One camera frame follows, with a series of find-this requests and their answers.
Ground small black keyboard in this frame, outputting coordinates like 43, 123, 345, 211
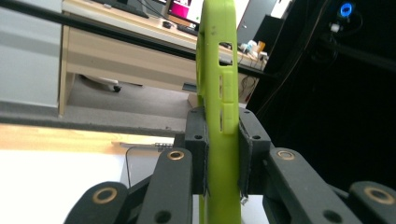
176, 23, 199, 37

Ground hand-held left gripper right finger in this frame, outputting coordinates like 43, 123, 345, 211
237, 107, 276, 201

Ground camera with blue light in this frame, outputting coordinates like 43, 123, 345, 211
329, 0, 358, 35

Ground light wooden desk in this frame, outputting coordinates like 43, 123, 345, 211
57, 0, 269, 118

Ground dark grey partition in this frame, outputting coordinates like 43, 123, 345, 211
236, 0, 278, 45

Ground wooden table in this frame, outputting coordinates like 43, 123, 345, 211
0, 123, 176, 154

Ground green phone case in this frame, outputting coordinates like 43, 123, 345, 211
194, 0, 243, 224

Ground black curtain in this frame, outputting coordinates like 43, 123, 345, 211
246, 0, 396, 192

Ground white cabinet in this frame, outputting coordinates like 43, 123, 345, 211
0, 0, 64, 109

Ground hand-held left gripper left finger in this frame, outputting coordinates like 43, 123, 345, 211
173, 106, 210, 197

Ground thin black cable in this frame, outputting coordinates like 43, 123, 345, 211
124, 145, 163, 189

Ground computer monitor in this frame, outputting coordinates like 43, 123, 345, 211
161, 0, 207, 26

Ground small bottles on desk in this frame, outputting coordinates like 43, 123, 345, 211
238, 39, 270, 63

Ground office chair base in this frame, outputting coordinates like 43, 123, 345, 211
78, 74, 123, 94

